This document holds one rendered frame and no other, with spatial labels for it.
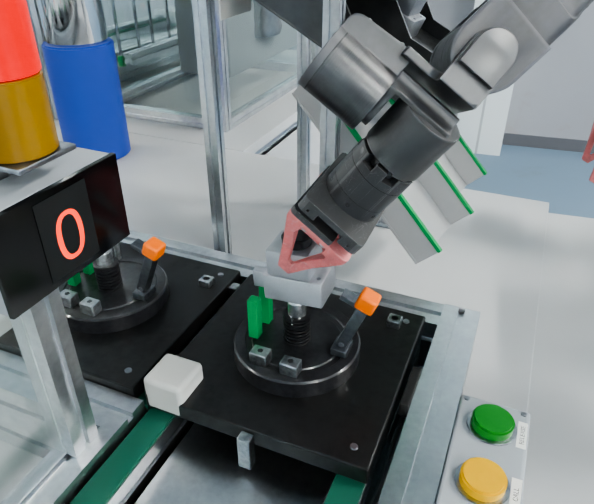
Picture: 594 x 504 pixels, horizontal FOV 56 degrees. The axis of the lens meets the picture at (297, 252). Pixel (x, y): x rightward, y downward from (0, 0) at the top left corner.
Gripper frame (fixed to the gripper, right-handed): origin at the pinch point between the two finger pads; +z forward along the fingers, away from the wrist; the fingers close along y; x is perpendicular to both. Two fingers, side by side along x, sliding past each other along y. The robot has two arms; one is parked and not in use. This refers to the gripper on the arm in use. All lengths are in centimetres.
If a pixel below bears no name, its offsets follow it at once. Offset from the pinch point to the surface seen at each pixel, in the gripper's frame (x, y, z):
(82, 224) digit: -13.9, 17.2, -2.8
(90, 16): -63, -60, 38
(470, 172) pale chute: 15.5, -47.2, 0.7
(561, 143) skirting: 104, -346, 64
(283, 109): -24, -110, 51
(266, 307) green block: 2.0, -0.7, 9.5
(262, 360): 4.8, 5.9, 9.0
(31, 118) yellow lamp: -19.1, 18.9, -9.4
